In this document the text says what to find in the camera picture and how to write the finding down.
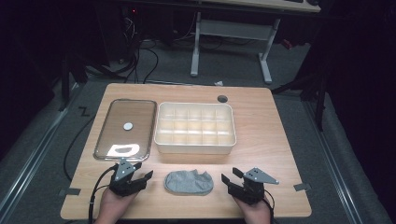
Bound black stand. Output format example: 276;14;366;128
57;50;90;112
270;59;330;133

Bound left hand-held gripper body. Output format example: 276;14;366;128
108;158;148;198

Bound grey tape piece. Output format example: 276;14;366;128
292;182;312;192
58;188;81;197

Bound person's right hand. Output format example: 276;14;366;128
233;195;273;224

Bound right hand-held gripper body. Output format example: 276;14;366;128
228;166;280;206

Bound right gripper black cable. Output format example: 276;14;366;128
262;189;277;224

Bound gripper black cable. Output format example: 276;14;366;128
87;165;120;224
262;189;277;224

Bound black floor cable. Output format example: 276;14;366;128
63;115;96;182

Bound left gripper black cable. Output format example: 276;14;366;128
87;165;120;224

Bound white-legged desk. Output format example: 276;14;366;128
190;0;322;85

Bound metal floor rail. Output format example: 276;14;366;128
0;83;78;216
302;100;365;224

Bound person's left hand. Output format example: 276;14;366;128
94;187;138;224

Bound bundle of black cables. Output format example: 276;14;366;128
122;15;161;85

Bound white compartment storage box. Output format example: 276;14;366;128
153;101;237;156

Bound transparent box lid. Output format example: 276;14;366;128
93;98;158;162

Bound grey sock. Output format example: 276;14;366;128
163;169;215;196

